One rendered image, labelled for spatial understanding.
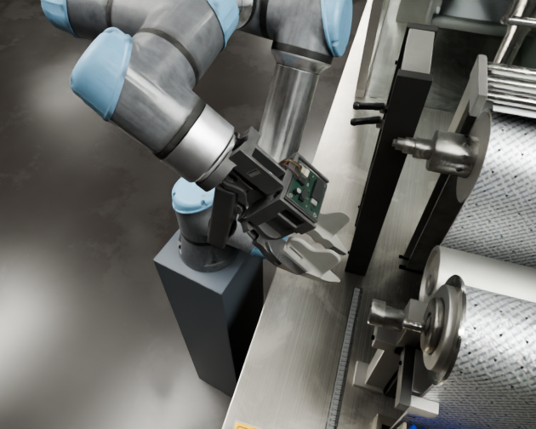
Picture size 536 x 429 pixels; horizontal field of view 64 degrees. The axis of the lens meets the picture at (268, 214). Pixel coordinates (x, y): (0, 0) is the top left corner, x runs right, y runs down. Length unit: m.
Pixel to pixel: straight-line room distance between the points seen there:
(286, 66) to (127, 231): 1.68
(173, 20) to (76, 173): 2.31
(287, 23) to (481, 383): 0.62
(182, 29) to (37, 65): 3.33
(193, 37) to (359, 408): 0.74
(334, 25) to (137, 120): 0.46
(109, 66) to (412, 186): 1.00
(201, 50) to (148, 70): 0.07
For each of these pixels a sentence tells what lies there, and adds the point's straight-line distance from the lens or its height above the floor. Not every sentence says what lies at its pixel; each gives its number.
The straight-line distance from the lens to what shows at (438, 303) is 0.61.
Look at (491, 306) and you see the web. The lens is 0.61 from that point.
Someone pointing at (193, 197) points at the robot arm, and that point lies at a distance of 0.89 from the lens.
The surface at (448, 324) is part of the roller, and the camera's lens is 0.58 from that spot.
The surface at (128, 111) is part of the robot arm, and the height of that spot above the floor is 1.55.
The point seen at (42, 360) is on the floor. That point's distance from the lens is 2.13.
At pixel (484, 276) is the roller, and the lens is 0.73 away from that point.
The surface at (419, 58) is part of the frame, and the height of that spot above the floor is 1.44.
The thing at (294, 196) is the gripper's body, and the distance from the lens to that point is 0.44.
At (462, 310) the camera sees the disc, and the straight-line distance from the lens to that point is 0.57.
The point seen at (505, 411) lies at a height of 1.19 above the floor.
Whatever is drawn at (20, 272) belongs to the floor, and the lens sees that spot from 2.41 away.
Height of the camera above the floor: 1.79
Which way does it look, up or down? 51 degrees down
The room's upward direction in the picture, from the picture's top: straight up
